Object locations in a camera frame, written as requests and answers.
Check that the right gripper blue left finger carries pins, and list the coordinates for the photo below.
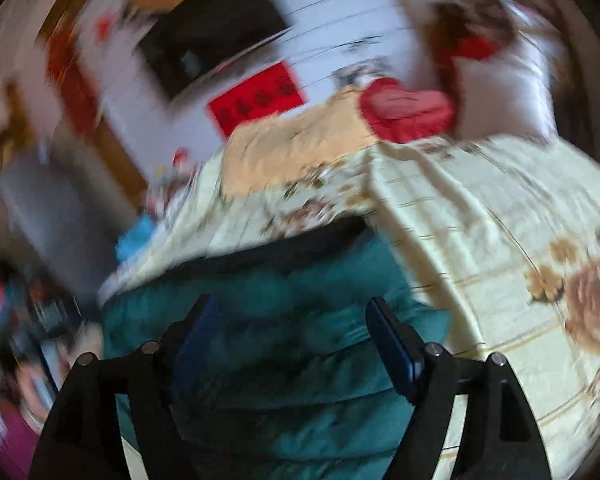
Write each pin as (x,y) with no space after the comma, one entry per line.
(200,324)

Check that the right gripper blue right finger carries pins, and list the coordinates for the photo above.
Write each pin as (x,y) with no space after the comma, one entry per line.
(400,348)

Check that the dark green puffer jacket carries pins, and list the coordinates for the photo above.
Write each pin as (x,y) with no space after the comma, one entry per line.
(290,385)

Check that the floral plaid bed quilt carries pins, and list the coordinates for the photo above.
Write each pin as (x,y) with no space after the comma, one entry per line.
(502,233)

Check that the pig plush toy red hat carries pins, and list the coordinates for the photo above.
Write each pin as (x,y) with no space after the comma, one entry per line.
(168,182)

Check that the grey refrigerator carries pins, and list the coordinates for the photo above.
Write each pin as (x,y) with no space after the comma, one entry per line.
(64,218)

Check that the magenta cloth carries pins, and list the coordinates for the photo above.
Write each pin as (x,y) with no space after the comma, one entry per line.
(18,445)

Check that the beige ruffled pillow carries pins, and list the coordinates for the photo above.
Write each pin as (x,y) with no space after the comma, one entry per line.
(276,150)

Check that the red heart cushion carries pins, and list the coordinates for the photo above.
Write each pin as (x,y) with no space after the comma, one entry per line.
(400,115)

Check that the white pillow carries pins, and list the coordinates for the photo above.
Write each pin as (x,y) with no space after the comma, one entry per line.
(508,93)

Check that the framed photo on headboard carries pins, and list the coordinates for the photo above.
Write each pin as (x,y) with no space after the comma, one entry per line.
(360,74)

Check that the red banner with characters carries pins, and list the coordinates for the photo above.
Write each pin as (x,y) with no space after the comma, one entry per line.
(272,91)

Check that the wall mounted television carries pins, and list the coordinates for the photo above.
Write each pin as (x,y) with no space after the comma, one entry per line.
(199,37)

